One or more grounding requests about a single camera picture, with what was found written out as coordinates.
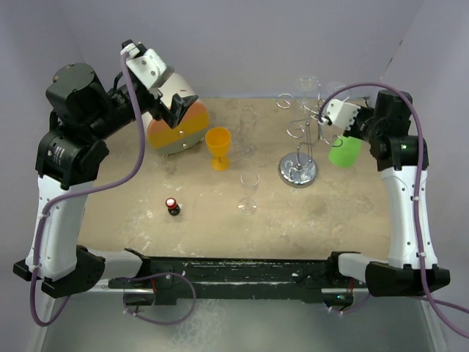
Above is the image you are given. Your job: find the green plastic wine glass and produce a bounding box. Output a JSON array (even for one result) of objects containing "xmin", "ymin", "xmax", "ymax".
[{"xmin": 328, "ymin": 136, "xmax": 362, "ymax": 168}]

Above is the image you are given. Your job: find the clear ribbed flute glass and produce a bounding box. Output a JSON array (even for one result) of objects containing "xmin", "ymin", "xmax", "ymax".
[{"xmin": 326, "ymin": 81, "xmax": 351, "ymax": 106}]

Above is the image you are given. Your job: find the short clear wine glass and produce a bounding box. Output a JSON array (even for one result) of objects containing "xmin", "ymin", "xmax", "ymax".
[{"xmin": 295, "ymin": 76, "xmax": 320, "ymax": 104}]

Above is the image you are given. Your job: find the clear stemmed wine glass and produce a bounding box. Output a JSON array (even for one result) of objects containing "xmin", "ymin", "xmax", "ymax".
[{"xmin": 237, "ymin": 170, "xmax": 259, "ymax": 216}]

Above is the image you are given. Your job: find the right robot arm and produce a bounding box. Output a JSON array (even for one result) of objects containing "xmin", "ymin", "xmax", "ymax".
[{"xmin": 325, "ymin": 89, "xmax": 451, "ymax": 297}]

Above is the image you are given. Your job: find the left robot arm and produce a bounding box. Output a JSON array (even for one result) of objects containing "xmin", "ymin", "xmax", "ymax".
[{"xmin": 13, "ymin": 63, "xmax": 198, "ymax": 298}]

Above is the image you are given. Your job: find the yellow plastic wine glass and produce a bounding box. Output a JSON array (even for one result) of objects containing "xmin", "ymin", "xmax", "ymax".
[{"xmin": 205, "ymin": 127, "xmax": 231, "ymax": 172}]

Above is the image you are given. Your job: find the chrome wine glass rack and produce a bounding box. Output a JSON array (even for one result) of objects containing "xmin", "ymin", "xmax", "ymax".
[{"xmin": 276, "ymin": 79, "xmax": 340, "ymax": 188}]

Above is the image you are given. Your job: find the tall clear champagne flute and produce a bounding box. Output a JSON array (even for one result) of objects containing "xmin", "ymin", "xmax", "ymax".
[{"xmin": 237, "ymin": 111, "xmax": 257, "ymax": 159}]

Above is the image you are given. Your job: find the small red-capped bottle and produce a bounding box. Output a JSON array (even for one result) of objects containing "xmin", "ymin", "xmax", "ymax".
[{"xmin": 165, "ymin": 197, "xmax": 181, "ymax": 216}]

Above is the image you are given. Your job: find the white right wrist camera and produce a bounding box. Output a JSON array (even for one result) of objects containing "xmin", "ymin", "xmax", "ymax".
[{"xmin": 320, "ymin": 99, "xmax": 361, "ymax": 131}]

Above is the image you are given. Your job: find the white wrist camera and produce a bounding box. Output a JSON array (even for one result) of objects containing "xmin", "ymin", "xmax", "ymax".
[
  {"xmin": 320, "ymin": 99, "xmax": 361, "ymax": 131},
  {"xmin": 120, "ymin": 40, "xmax": 174, "ymax": 91}
]

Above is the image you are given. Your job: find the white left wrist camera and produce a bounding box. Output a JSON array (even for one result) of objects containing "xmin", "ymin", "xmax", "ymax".
[{"xmin": 120, "ymin": 40, "xmax": 174, "ymax": 91}]

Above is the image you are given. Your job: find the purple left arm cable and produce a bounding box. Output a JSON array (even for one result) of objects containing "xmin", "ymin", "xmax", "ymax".
[{"xmin": 30, "ymin": 51, "xmax": 199, "ymax": 326}]

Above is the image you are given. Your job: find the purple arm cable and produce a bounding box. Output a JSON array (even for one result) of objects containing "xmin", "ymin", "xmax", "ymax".
[
  {"xmin": 30, "ymin": 51, "xmax": 199, "ymax": 326},
  {"xmin": 317, "ymin": 82, "xmax": 469, "ymax": 337}
]

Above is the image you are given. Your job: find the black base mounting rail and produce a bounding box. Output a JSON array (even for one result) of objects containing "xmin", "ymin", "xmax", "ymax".
[{"xmin": 109, "ymin": 257, "xmax": 366, "ymax": 305}]

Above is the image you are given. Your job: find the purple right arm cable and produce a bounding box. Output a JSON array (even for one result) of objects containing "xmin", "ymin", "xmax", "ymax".
[{"xmin": 317, "ymin": 82, "xmax": 469, "ymax": 337}]

